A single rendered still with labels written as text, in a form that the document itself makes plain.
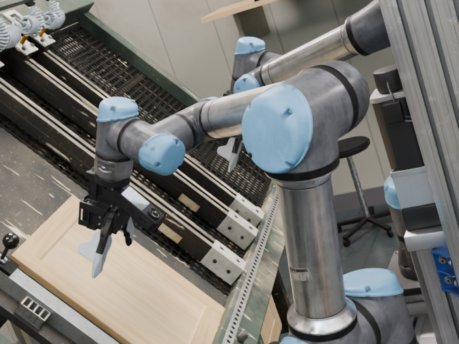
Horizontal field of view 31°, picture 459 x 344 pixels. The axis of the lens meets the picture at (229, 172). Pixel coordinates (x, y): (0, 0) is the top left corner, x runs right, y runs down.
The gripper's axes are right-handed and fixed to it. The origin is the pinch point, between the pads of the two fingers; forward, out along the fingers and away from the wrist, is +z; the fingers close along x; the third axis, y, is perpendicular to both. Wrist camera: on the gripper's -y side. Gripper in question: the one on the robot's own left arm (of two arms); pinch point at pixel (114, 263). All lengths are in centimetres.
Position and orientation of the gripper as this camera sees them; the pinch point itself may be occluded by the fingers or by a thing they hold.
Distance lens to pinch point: 173.9
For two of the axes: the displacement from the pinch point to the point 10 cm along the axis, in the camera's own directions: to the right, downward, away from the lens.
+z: -1.3, 9.0, 4.3
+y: -9.2, -2.7, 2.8
